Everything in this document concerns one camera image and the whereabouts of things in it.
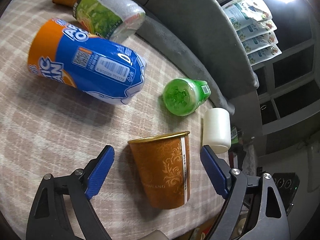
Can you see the plaid beige table cloth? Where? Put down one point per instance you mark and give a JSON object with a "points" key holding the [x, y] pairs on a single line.
{"points": [[49, 127]]}

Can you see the green plastic cup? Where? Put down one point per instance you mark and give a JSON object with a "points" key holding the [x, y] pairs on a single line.
{"points": [[183, 96]]}

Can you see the green label clear cup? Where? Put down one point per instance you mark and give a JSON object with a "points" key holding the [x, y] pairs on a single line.
{"points": [[114, 20]]}

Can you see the white plastic cup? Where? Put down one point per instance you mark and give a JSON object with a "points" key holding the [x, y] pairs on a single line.
{"points": [[217, 130]]}

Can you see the white refill pouch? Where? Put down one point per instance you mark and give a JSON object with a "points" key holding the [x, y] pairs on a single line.
{"points": [[264, 54], [256, 29], [260, 42], [242, 13]]}

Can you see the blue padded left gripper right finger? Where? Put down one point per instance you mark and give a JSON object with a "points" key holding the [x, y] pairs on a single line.
{"points": [[217, 170]]}

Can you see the blue orange label cup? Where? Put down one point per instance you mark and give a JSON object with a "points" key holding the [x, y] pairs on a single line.
{"points": [[103, 69]]}

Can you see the orange gold paper cup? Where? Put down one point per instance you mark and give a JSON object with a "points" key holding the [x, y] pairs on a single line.
{"points": [[163, 165]]}

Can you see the grey fleece blanket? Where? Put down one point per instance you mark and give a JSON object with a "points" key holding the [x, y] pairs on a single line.
{"points": [[199, 39]]}

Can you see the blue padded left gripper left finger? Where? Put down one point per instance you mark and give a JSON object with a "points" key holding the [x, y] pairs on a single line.
{"points": [[96, 171]]}

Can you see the green tissue box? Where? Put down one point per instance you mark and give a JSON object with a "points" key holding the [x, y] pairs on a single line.
{"points": [[234, 136]]}

